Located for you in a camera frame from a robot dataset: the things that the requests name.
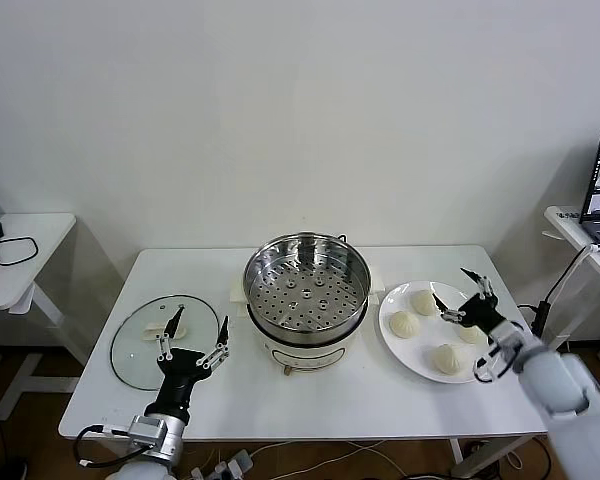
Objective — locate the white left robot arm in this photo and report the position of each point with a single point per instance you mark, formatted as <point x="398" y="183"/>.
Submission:
<point x="150" y="465"/>

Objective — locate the white floor power strip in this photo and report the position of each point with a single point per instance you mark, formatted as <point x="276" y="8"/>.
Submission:
<point x="240" y="461"/>

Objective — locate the white side table with laptop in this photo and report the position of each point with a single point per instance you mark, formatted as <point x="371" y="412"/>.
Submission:
<point x="562" y="217"/>

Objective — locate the white steamed baozi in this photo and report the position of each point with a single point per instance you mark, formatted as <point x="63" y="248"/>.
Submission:
<point x="472" y="336"/>
<point x="405" y="324"/>
<point x="448" y="359"/>
<point x="421" y="304"/>

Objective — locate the white electric cooker base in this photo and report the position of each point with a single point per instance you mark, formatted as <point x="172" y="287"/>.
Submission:
<point x="305" y="356"/>

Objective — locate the round glass pot lid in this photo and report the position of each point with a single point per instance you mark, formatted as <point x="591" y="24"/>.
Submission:
<point x="135" y="350"/>

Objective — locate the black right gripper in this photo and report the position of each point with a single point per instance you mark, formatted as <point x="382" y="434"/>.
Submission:
<point x="480" y="315"/>

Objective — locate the black hanging power adapter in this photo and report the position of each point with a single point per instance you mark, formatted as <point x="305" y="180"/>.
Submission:
<point x="541" y="316"/>

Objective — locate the white main table frame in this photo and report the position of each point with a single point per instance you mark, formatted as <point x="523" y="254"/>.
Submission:
<point x="457" y="456"/>

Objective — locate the perforated steel steamer basket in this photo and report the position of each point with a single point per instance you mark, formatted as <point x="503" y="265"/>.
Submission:
<point x="305" y="312"/>

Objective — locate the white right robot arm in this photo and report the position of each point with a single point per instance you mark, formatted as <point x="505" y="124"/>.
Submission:
<point x="555" y="380"/>

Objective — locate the white round plate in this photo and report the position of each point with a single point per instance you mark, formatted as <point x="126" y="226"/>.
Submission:
<point x="415" y="352"/>

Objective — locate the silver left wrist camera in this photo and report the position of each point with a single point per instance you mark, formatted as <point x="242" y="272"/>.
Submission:
<point x="147" y="432"/>

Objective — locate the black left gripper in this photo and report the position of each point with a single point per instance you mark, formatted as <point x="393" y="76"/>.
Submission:
<point x="177" y="365"/>

